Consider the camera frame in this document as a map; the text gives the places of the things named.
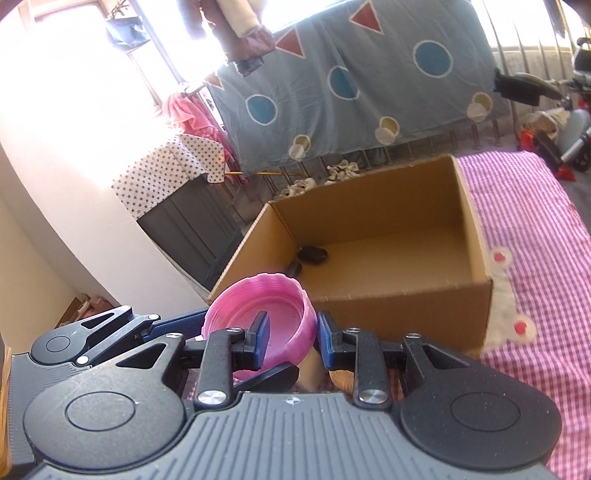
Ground blue hanging cloth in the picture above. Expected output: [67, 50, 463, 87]
[105, 16, 155, 47]

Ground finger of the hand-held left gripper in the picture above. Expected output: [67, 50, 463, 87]
[233, 362, 301, 393]
[76, 305, 211, 366]

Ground grey blue rounded part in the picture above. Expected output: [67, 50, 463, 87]
[561, 111, 589, 153]

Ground pink hanging clothes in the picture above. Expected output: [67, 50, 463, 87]
[161, 83, 241, 176]

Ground brown cardboard box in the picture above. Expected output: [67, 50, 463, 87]
[208, 154, 495, 358]

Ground white star-print cloth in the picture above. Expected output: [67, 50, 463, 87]
[112, 134, 227, 217]

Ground pink plastic lid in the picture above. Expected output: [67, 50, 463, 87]
[202, 272, 318, 374]

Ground blue sheet with circles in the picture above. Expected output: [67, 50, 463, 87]
[205, 0, 509, 174]

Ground pink checkered tablecloth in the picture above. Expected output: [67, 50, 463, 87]
[455, 151, 591, 480]

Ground dark grey cabinet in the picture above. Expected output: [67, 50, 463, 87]
[137, 173, 252, 296]

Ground dark maroon hanging jacket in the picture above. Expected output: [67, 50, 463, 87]
[203, 0, 278, 77]

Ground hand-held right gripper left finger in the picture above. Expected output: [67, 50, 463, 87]
[115, 311, 271, 409]

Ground printed carton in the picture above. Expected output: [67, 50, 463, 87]
[55, 293, 118, 329]

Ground yellow stick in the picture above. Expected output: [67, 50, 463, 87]
[224, 170, 296, 178]

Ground white hanging garment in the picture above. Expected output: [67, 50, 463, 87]
[219, 0, 259, 35]

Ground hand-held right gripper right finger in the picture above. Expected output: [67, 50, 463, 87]
[318, 311, 481, 409]

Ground black car key fob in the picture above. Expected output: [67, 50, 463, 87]
[298, 246, 329, 266]

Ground black scooter seat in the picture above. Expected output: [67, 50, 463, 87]
[494, 69, 561, 107]

